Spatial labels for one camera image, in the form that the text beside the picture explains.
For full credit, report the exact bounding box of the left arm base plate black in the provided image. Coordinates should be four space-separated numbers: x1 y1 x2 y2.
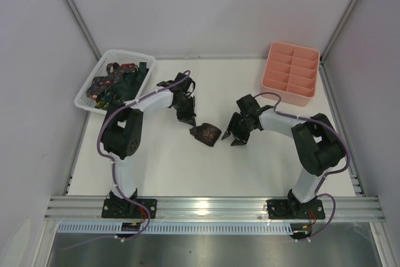
101 197 157 219

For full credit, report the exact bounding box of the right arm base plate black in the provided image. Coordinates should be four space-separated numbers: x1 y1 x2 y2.
267 199 326 220

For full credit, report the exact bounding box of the pink divided organizer tray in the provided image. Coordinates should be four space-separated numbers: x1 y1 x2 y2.
261 41 320 107

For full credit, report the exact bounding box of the white slotted cable duct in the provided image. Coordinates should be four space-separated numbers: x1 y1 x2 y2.
57 221 300 235

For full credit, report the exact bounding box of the aluminium corner post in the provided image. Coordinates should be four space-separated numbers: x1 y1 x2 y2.
320 0 376 61
62 0 102 59

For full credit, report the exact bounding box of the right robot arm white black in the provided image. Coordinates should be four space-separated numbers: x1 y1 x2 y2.
222 94 350 219

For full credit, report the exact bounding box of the right aluminium corner post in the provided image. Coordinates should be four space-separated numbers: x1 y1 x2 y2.
320 0 376 61

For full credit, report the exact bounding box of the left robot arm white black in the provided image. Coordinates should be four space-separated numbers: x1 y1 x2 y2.
96 70 196 206

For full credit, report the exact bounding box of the dark green tie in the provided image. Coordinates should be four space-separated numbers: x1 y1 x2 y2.
111 62 149 101

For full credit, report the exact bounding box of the dark brown floral tie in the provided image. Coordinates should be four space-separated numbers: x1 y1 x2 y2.
189 123 222 147

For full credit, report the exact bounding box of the left aluminium corner post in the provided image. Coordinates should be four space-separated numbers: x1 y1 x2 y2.
62 0 102 59

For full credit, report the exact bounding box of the white plastic basket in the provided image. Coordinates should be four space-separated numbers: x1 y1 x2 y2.
74 49 156 114

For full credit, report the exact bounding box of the aluminium mounting rail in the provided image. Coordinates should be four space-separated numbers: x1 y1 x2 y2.
44 196 385 223

